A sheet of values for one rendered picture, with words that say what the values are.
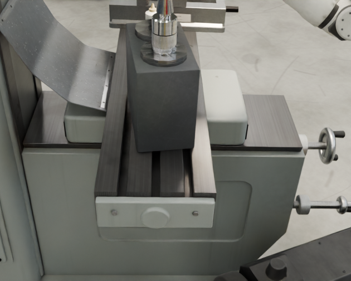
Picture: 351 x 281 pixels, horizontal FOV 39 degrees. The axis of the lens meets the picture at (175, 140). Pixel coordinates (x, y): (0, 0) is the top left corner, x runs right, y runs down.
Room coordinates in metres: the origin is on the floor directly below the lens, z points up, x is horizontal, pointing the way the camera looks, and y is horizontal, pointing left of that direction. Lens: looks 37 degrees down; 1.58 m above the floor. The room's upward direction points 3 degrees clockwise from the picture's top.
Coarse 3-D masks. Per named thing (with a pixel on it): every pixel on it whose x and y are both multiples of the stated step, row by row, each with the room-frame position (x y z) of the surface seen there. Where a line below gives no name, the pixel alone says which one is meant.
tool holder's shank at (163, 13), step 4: (160, 0) 0.84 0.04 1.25; (164, 0) 0.84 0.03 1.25; (168, 0) 0.84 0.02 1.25; (160, 4) 0.84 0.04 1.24; (164, 4) 0.84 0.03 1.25; (168, 4) 0.84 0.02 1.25; (172, 4) 0.85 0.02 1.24; (160, 8) 0.84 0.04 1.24; (164, 8) 0.84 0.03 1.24; (168, 8) 0.84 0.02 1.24; (172, 8) 0.85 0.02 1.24; (160, 12) 0.84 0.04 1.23; (164, 12) 0.84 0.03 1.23; (168, 12) 0.84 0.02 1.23; (172, 12) 0.85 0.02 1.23; (160, 16) 0.84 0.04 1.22; (164, 16) 0.84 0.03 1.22; (168, 16) 0.84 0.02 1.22
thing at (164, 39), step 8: (152, 24) 0.84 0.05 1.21; (176, 24) 0.84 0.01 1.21; (152, 32) 0.84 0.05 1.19; (160, 32) 0.83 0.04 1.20; (168, 32) 0.83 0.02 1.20; (176, 32) 0.85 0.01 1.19; (152, 40) 0.84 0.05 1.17; (160, 40) 0.83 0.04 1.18; (168, 40) 0.83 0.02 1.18; (176, 40) 0.85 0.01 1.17; (152, 48) 0.84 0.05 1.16; (160, 48) 0.83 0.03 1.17; (168, 48) 0.83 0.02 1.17
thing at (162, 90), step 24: (144, 24) 0.96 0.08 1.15; (144, 48) 0.85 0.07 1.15; (144, 72) 0.79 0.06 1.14; (168, 72) 0.79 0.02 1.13; (192, 72) 0.80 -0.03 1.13; (144, 96) 0.78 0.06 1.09; (168, 96) 0.79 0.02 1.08; (192, 96) 0.80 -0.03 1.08; (144, 120) 0.78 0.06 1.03; (168, 120) 0.79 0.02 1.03; (192, 120) 0.80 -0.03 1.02; (144, 144) 0.78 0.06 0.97; (168, 144) 0.79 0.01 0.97; (192, 144) 0.80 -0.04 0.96
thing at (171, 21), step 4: (152, 16) 0.85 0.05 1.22; (156, 16) 0.85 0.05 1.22; (172, 16) 0.85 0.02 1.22; (176, 16) 0.86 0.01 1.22; (152, 20) 0.84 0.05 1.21; (156, 20) 0.84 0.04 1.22; (160, 20) 0.83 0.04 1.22; (164, 20) 0.84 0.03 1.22; (168, 20) 0.84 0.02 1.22; (172, 20) 0.84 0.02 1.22; (176, 20) 0.84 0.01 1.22; (156, 24) 0.83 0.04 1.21; (160, 24) 0.83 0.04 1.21; (164, 24) 0.83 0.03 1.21; (168, 24) 0.83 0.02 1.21; (172, 24) 0.83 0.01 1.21
